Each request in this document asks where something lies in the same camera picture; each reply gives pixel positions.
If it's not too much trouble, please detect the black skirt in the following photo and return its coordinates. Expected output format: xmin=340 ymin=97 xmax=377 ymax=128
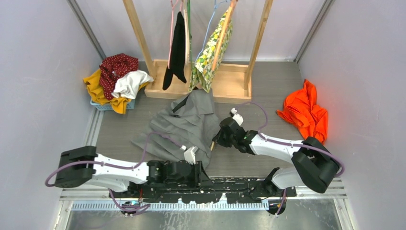
xmin=162 ymin=12 xmax=187 ymax=90

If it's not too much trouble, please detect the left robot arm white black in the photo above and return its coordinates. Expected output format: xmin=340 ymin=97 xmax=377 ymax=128
xmin=45 ymin=146 xmax=214 ymax=198

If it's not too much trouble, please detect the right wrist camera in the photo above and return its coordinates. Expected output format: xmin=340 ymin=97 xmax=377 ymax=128
xmin=230 ymin=108 xmax=244 ymax=126

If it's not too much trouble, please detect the grey garment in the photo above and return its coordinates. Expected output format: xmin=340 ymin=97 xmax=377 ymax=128
xmin=131 ymin=89 xmax=220 ymax=168

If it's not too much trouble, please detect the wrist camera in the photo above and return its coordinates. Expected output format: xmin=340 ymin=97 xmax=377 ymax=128
xmin=180 ymin=145 xmax=198 ymax=165
xmin=230 ymin=108 xmax=244 ymax=126

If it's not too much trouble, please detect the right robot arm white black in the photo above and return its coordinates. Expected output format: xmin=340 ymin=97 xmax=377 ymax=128
xmin=213 ymin=117 xmax=342 ymax=197

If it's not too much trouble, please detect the lemon print skirt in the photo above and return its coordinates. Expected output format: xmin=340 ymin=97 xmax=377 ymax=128
xmin=188 ymin=13 xmax=233 ymax=92

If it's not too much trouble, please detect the orange garment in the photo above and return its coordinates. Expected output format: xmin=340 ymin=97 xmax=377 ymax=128
xmin=276 ymin=80 xmax=328 ymax=144

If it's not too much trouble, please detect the red polka dot garment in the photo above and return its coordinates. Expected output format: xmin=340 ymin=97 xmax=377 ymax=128
xmin=99 ymin=53 xmax=139 ymax=100

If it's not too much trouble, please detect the green hanger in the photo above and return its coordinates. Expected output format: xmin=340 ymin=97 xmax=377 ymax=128
xmin=186 ymin=0 xmax=192 ymax=63

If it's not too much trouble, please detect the light blue plastic basket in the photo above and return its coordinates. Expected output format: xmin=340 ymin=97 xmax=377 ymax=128
xmin=90 ymin=100 xmax=135 ymax=113

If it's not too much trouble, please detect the aluminium slotted rail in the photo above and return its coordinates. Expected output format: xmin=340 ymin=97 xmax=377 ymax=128
xmin=71 ymin=200 xmax=269 ymax=211

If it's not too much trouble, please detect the pink hanger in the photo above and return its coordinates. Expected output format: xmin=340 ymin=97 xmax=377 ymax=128
xmin=167 ymin=0 xmax=184 ymax=69

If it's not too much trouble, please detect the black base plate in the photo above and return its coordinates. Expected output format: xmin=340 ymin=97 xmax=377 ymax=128
xmin=113 ymin=177 xmax=283 ymax=204

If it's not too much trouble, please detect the mustard yellow garment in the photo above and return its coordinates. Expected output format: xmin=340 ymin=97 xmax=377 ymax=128
xmin=83 ymin=70 xmax=150 ymax=114

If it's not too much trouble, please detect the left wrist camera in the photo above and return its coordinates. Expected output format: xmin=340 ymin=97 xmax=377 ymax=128
xmin=180 ymin=145 xmax=198 ymax=165

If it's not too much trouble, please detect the wooden hanger rack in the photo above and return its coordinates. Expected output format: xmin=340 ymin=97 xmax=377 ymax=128
xmin=123 ymin=0 xmax=273 ymax=104

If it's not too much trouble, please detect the beige hanger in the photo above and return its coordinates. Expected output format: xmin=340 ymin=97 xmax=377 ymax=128
xmin=182 ymin=0 xmax=191 ymax=67

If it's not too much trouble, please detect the white garment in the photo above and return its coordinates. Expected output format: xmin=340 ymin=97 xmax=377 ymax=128
xmin=111 ymin=70 xmax=154 ymax=99

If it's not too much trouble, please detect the orange hanger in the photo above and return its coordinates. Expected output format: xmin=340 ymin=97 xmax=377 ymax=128
xmin=209 ymin=0 xmax=238 ymax=73

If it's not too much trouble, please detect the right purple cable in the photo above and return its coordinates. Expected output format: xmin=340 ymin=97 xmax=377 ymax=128
xmin=237 ymin=101 xmax=345 ymax=217

